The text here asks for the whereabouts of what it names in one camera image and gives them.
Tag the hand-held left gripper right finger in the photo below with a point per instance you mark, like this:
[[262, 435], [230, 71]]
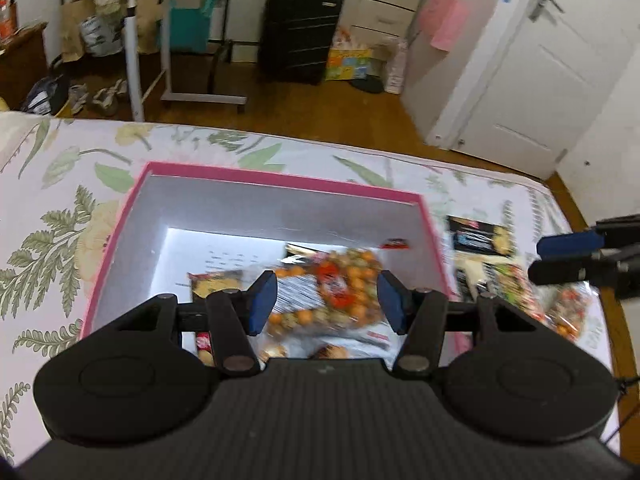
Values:
[[392, 302]]

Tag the red gift bag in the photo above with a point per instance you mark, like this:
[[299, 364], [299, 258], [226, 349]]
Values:
[[7, 15]]

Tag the white door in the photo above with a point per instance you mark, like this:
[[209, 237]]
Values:
[[545, 95]]

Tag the pink cardboard box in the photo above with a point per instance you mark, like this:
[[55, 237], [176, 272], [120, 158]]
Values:
[[250, 205]]

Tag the wide brown paper bag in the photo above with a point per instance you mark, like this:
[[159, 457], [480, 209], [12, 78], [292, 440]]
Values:
[[150, 25]]

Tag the grey printed shopping bag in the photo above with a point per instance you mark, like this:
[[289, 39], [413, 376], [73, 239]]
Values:
[[102, 35]]

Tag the black suitcase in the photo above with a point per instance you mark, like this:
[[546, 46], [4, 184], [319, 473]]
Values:
[[300, 35]]

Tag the teal shopping bag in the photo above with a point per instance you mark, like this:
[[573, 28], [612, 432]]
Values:
[[192, 25]]

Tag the small clear coated peanut bag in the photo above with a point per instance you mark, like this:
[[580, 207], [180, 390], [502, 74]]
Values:
[[570, 312]]

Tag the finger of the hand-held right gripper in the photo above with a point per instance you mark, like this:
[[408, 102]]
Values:
[[567, 243], [560, 270]]

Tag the large clear coated peanut bag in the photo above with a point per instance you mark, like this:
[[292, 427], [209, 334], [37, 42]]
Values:
[[340, 285]]

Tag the black round floor base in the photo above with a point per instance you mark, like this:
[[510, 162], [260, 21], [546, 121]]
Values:
[[369, 85]]

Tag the white plastic bag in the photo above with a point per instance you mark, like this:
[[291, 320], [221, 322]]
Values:
[[396, 70]]

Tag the pair of shoes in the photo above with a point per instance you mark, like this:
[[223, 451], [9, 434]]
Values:
[[100, 97]]

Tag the beige noodle packet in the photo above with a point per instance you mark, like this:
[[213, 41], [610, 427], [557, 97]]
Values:
[[500, 285]]

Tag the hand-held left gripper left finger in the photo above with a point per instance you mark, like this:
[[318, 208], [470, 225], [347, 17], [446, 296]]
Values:
[[262, 305]]

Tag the wooden nightstand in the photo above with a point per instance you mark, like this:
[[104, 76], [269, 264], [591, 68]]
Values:
[[22, 65]]

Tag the pink hanging bag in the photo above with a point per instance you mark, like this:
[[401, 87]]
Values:
[[445, 20]]

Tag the tall brown paper bag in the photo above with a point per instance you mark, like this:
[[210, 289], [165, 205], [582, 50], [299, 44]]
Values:
[[75, 30]]

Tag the black floor bag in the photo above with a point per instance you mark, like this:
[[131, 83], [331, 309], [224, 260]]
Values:
[[45, 95]]

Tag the colourful gift box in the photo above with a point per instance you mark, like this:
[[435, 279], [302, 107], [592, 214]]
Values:
[[350, 62]]

